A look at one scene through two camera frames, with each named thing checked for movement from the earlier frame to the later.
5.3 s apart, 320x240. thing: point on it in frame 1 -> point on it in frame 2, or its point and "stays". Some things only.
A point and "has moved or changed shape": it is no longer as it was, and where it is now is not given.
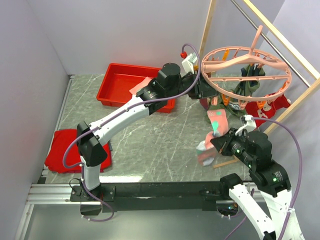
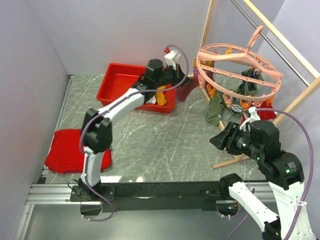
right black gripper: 221,142 stays
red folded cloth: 61,138 stays
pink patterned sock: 206,151 has moved or changed shape
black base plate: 152,196 stays
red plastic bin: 119,79 stays
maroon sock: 204,102 has moved or changed shape
